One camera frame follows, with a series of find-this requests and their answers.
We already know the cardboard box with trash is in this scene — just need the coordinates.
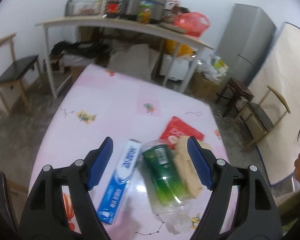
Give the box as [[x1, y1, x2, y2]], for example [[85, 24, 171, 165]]
[[189, 54, 229, 101]]

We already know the green label plastic bottle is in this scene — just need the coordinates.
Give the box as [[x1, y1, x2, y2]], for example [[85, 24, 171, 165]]
[[142, 139, 192, 235]]

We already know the blue toothpaste box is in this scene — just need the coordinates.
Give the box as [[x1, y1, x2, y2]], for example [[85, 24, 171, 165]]
[[97, 139, 142, 224]]

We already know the wooden armchair dark seat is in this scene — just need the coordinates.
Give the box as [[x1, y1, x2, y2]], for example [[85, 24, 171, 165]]
[[234, 85, 291, 152]]

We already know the red foil snack bag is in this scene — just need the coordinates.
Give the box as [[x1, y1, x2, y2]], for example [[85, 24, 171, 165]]
[[160, 116, 205, 149]]

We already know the dark wooden stool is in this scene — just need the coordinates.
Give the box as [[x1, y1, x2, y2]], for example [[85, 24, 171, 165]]
[[215, 77, 254, 118]]

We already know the white mattress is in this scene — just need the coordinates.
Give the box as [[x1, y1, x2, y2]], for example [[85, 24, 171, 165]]
[[249, 23, 300, 186]]

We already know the wooden chair black seat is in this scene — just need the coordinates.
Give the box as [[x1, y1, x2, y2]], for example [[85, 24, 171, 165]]
[[0, 33, 43, 115]]

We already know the grey refrigerator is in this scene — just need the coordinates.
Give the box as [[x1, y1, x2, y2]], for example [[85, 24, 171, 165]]
[[214, 4, 276, 86]]

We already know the red plastic bag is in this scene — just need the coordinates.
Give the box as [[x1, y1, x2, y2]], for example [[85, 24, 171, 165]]
[[173, 12, 211, 37]]

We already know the glass baking dish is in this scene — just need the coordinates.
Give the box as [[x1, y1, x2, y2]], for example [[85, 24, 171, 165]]
[[64, 0, 98, 17]]

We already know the pickle jar green label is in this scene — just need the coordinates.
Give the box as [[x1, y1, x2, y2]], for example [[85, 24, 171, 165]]
[[136, 1, 153, 24]]

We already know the red lidded jar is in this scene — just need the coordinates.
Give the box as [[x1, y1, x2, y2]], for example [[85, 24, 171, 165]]
[[104, 0, 120, 18]]

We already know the silver rice cooker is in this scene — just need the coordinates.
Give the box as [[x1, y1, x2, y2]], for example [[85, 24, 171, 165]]
[[118, 0, 166, 24]]

